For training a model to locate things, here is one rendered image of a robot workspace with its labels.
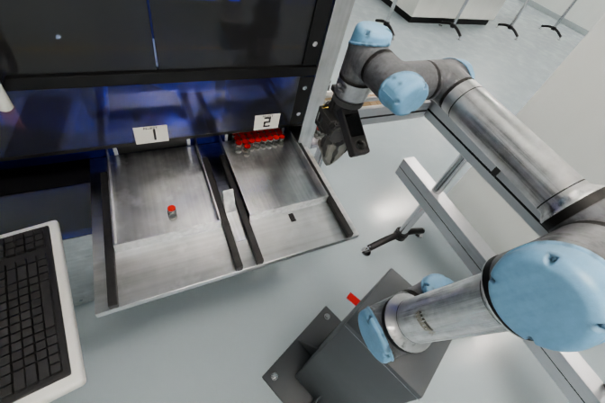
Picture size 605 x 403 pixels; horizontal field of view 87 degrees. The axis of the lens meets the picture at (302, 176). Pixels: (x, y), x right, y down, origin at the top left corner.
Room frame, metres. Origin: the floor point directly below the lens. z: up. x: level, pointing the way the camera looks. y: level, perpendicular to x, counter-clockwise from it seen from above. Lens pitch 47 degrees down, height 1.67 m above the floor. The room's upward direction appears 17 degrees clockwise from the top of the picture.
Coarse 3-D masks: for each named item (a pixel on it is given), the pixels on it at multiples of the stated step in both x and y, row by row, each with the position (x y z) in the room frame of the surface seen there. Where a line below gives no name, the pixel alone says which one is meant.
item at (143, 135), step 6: (150, 126) 0.59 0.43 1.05; (156, 126) 0.60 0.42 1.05; (162, 126) 0.61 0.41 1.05; (138, 132) 0.57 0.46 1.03; (144, 132) 0.58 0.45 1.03; (150, 132) 0.59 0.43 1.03; (156, 132) 0.60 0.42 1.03; (162, 132) 0.61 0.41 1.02; (138, 138) 0.57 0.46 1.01; (144, 138) 0.58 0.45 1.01; (150, 138) 0.59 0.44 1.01; (162, 138) 0.61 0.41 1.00; (138, 144) 0.57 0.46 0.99
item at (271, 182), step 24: (288, 144) 0.88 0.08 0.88; (240, 168) 0.69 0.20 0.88; (264, 168) 0.72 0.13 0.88; (288, 168) 0.76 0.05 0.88; (312, 168) 0.76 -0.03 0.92; (240, 192) 0.58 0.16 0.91; (264, 192) 0.63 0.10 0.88; (288, 192) 0.66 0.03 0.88; (312, 192) 0.69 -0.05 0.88; (264, 216) 0.54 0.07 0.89
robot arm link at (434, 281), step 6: (426, 276) 0.43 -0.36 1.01; (432, 276) 0.43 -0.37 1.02; (438, 276) 0.43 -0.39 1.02; (444, 276) 0.44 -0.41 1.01; (420, 282) 0.41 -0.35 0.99; (426, 282) 0.40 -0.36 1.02; (432, 282) 0.41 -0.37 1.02; (438, 282) 0.41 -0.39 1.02; (444, 282) 0.42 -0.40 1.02; (450, 282) 0.43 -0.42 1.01; (408, 288) 0.40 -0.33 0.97; (414, 288) 0.40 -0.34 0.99; (420, 288) 0.40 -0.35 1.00; (426, 288) 0.39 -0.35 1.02; (432, 288) 0.39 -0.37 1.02; (414, 294) 0.38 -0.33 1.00
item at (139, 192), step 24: (120, 168) 0.55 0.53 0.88; (144, 168) 0.58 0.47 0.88; (168, 168) 0.60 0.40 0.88; (192, 168) 0.63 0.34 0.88; (120, 192) 0.47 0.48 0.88; (144, 192) 0.50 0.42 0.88; (168, 192) 0.52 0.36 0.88; (192, 192) 0.55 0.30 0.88; (120, 216) 0.40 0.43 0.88; (144, 216) 0.42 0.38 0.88; (192, 216) 0.47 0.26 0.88; (216, 216) 0.49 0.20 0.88; (120, 240) 0.34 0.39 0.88; (144, 240) 0.35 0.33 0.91
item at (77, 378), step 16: (48, 224) 0.35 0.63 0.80; (64, 256) 0.29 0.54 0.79; (64, 272) 0.25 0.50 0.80; (64, 288) 0.22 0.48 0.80; (64, 304) 0.18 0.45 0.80; (64, 320) 0.15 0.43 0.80; (80, 352) 0.10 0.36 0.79; (80, 368) 0.08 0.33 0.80; (64, 384) 0.04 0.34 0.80; (80, 384) 0.05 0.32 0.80; (32, 400) 0.01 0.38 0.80; (48, 400) 0.01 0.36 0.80
